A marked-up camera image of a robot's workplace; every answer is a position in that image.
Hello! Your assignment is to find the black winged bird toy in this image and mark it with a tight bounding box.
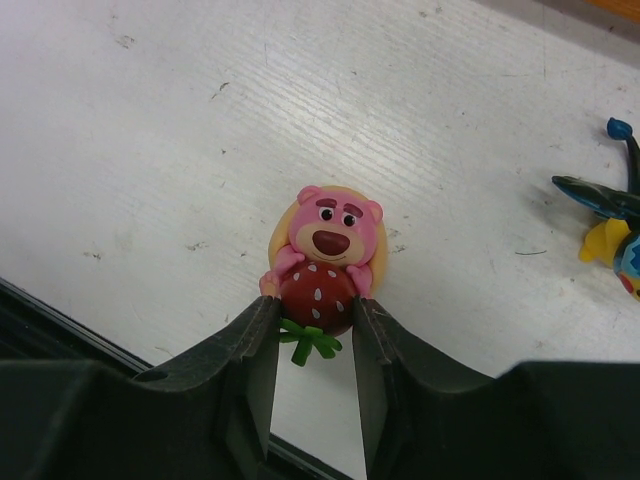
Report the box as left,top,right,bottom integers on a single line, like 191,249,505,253
551,118,639,299

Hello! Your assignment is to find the pink bear holding strawberry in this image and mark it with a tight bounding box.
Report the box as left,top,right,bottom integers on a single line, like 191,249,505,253
259,185,388,367

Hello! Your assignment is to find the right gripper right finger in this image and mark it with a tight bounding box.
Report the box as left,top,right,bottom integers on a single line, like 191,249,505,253
353,299,639,479

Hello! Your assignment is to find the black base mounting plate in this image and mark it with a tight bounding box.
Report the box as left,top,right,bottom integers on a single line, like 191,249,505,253
0,275,351,480

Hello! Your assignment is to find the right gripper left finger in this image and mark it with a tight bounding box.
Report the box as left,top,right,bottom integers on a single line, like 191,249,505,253
0,294,282,480

